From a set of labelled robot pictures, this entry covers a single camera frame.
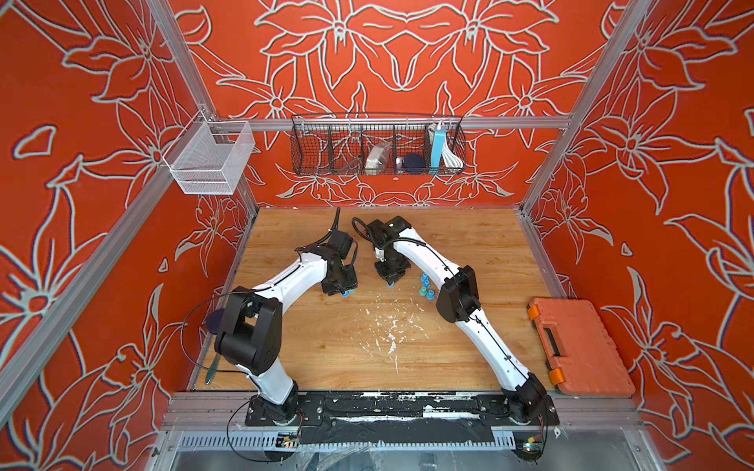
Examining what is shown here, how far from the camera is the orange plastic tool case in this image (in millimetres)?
740

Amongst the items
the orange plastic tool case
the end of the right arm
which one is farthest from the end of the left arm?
the orange plastic tool case

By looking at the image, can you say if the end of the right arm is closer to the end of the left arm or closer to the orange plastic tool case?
the end of the left arm
